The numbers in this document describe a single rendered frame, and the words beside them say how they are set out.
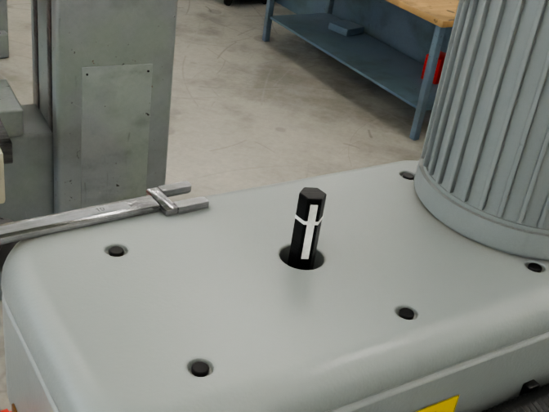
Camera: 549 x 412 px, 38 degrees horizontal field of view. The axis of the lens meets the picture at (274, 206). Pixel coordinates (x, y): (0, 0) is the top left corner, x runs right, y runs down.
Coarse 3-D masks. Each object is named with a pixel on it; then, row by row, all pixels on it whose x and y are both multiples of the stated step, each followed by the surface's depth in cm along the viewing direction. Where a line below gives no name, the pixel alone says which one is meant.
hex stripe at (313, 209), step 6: (312, 210) 60; (312, 216) 61; (312, 222) 61; (306, 228) 61; (312, 228) 61; (306, 234) 62; (312, 234) 62; (306, 240) 62; (306, 246) 62; (306, 252) 62; (306, 258) 63
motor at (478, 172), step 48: (480, 0) 64; (528, 0) 60; (480, 48) 64; (528, 48) 60; (480, 96) 65; (528, 96) 62; (432, 144) 73; (480, 144) 66; (528, 144) 64; (432, 192) 72; (480, 192) 68; (528, 192) 65; (480, 240) 69; (528, 240) 67
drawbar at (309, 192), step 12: (300, 192) 61; (312, 192) 61; (300, 204) 61; (312, 204) 60; (324, 204) 61; (300, 216) 61; (300, 228) 62; (300, 240) 62; (312, 240) 62; (300, 252) 62; (312, 252) 63; (288, 264) 64; (300, 264) 63; (312, 264) 64
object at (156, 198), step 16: (160, 192) 68; (176, 192) 69; (80, 208) 64; (96, 208) 64; (112, 208) 65; (128, 208) 65; (144, 208) 66; (160, 208) 67; (176, 208) 66; (192, 208) 67; (16, 224) 61; (32, 224) 61; (48, 224) 62; (64, 224) 62; (80, 224) 63; (96, 224) 64; (0, 240) 59; (16, 240) 60
